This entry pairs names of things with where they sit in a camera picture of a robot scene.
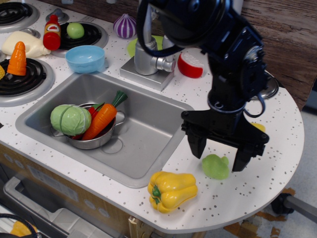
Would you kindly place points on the orange toy carrot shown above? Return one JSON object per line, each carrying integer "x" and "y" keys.
{"x": 104, "y": 116}

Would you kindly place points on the purple striped toy onion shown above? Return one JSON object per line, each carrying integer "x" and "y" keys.
{"x": 125, "y": 26}

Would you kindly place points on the back left stove burner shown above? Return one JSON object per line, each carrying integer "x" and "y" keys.
{"x": 15, "y": 16}

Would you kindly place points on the steel pot lid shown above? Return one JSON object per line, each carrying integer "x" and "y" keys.
{"x": 271, "y": 88}

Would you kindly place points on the red toy ketchup bottle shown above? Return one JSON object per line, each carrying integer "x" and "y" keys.
{"x": 52, "y": 34}

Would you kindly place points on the orange toy below counter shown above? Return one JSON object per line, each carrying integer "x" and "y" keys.
{"x": 19, "y": 229}

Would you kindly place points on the silver sink basin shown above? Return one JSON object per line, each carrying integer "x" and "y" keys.
{"x": 147, "y": 133}

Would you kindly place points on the green toy cabbage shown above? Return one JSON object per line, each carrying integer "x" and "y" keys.
{"x": 70, "y": 120}

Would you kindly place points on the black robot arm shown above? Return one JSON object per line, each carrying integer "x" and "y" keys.
{"x": 235, "y": 53}

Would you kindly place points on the light green flat plate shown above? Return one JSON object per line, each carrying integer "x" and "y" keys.
{"x": 131, "y": 47}

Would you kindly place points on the silver toy faucet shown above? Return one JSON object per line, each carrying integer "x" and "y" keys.
{"x": 147, "y": 70}

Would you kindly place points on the yellow toy banana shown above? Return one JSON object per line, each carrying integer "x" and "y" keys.
{"x": 259, "y": 126}

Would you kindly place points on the small steel pot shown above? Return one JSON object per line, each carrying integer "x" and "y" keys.
{"x": 102, "y": 138}

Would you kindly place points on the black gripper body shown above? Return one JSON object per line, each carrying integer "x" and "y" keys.
{"x": 231, "y": 129}

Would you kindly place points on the light green toy broccoli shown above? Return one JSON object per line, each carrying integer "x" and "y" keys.
{"x": 216, "y": 167}

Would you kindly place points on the cream toy chicken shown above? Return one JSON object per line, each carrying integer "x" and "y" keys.
{"x": 34, "y": 47}

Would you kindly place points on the yellow toy bell pepper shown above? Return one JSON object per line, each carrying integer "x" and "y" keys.
{"x": 169, "y": 190}

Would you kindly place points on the green toy apple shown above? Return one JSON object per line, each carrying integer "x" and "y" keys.
{"x": 75, "y": 30}

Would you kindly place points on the grey oven door handle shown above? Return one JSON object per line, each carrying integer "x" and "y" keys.
{"x": 59, "y": 223}

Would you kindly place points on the yellow toy corn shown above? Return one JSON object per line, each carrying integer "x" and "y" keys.
{"x": 2, "y": 72}

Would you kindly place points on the red toy cheese wedge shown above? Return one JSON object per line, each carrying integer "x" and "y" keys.
{"x": 190, "y": 66}

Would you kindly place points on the red toy pepper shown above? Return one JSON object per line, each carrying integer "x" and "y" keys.
{"x": 93, "y": 110}

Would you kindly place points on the grey stove knob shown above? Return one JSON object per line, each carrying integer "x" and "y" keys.
{"x": 62, "y": 16}

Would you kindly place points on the orange toy cone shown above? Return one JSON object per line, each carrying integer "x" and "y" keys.
{"x": 17, "y": 63}

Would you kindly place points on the back right stove burner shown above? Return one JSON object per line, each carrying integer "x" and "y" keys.
{"x": 93, "y": 35}

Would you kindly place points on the light blue plastic bowl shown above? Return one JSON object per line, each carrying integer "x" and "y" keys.
{"x": 85, "y": 59}

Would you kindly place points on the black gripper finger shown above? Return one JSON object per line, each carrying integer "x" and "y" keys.
{"x": 242, "y": 158}
{"x": 197, "y": 143}

